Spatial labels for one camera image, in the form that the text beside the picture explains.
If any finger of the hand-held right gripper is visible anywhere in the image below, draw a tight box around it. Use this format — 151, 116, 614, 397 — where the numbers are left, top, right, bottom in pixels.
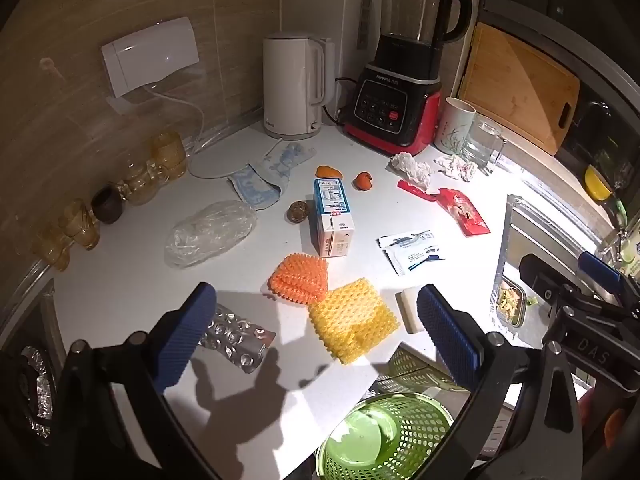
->
577, 251, 640, 311
518, 253, 568, 311

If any red wrapper strip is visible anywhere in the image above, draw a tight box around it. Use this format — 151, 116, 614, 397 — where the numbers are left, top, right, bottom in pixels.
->
397, 179, 441, 202

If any stainless steel sink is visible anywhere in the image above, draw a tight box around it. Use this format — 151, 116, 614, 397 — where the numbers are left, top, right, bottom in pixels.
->
492, 194, 603, 342

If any silver blister pack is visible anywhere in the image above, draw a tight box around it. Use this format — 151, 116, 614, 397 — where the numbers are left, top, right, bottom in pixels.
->
197, 303, 277, 374

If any white foam block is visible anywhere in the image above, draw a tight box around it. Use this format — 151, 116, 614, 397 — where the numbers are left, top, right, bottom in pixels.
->
396, 286, 427, 335

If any red snack packet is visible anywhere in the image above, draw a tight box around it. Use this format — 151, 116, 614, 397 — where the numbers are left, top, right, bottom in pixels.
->
434, 188, 492, 237

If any amber glass cup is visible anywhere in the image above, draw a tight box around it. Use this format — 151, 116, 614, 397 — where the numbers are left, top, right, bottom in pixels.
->
150, 131, 189, 179
57, 200, 101, 251
121, 160, 167, 206
31, 227, 71, 272

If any clear glass mug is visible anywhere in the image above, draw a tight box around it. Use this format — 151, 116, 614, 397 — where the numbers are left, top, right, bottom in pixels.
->
461, 113, 509, 176

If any metal food container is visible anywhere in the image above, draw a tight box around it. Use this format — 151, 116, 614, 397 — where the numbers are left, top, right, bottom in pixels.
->
495, 275, 535, 332

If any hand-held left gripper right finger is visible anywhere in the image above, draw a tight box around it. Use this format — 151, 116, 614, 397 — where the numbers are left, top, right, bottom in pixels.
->
415, 283, 584, 480

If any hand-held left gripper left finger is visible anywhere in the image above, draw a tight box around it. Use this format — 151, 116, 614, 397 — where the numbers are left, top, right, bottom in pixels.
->
50, 282, 222, 480

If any crumpled white tissue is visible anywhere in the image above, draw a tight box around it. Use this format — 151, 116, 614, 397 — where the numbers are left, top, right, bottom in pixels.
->
390, 152, 434, 190
433, 155, 479, 182

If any wooden cutting board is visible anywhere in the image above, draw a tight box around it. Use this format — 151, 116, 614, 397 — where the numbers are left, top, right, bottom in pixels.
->
457, 22, 582, 156

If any white blue sachet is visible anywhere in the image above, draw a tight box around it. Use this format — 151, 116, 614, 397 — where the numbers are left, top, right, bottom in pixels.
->
377, 229, 442, 252
385, 242, 449, 277

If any blue patterned packet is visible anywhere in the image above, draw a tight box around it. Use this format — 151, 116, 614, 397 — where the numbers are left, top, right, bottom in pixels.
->
227, 141, 317, 211

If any blue white milk carton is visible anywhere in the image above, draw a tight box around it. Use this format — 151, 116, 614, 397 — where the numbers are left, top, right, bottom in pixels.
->
313, 177, 357, 259

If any black power cable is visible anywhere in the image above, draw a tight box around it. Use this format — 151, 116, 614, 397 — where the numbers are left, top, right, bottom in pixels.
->
322, 77, 362, 125

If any dark brown cup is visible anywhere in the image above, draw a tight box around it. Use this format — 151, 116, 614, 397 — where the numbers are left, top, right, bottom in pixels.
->
91, 185, 124, 225

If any white power cable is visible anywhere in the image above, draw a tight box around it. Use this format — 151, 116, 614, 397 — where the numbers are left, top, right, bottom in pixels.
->
145, 83, 206, 151

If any black red blender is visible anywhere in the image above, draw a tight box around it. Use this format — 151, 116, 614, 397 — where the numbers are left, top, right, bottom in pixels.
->
341, 0, 473, 156

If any orange foam fruit net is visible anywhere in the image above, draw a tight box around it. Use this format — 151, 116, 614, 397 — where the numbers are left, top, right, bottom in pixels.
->
268, 253, 329, 306

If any yellow bowl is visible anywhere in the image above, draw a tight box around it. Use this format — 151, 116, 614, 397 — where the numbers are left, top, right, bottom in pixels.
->
584, 165, 614, 204

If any dish soap bottle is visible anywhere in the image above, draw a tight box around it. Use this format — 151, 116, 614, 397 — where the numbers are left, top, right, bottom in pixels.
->
607, 232, 640, 279

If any person's right hand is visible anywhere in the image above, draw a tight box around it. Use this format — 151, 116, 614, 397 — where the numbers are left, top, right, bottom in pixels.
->
580, 390, 630, 455

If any white wall socket cover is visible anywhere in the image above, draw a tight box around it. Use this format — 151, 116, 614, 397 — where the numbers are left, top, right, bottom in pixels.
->
101, 17, 200, 99

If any white electric kettle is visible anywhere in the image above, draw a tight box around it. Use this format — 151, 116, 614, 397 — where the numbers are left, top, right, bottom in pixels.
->
262, 31, 336, 141

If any foil-lined stove burner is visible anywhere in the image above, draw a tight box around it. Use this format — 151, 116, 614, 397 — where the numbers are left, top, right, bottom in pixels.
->
0, 344, 57, 442

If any green perforated plastic basket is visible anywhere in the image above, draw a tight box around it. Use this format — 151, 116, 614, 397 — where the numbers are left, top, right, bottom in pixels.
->
315, 392, 469, 480

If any yellow foam fruit net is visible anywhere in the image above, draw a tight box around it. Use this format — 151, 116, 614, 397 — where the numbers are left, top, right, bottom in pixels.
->
308, 282, 401, 365

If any white printed mug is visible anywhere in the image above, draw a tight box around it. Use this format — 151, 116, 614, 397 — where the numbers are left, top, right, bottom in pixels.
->
433, 97, 477, 156

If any clear plastic bag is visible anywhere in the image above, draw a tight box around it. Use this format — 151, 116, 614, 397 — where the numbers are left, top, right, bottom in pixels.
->
164, 200, 259, 269

